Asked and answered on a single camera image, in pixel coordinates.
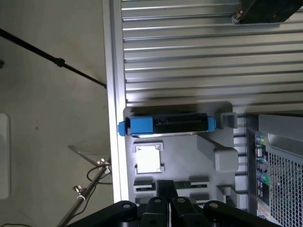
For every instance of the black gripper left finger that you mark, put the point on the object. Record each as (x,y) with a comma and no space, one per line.
(156,212)

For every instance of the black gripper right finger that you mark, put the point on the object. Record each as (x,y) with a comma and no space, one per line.
(182,212)

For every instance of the green RAM stick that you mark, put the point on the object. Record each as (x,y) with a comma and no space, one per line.
(182,185)

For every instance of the silver CPU chip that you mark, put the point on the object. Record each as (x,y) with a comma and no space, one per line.
(148,160)

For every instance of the grey parts rack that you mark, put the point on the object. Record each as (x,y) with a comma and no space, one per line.
(180,151)

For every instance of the silver tripod leg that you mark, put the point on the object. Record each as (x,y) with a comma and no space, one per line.
(79,192)

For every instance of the open metal PC case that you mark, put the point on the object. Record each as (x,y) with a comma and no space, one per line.
(284,165)

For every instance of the black tripod pole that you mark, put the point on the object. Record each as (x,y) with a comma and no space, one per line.
(60,62)

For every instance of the silver bolt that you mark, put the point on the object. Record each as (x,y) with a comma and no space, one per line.
(237,16)

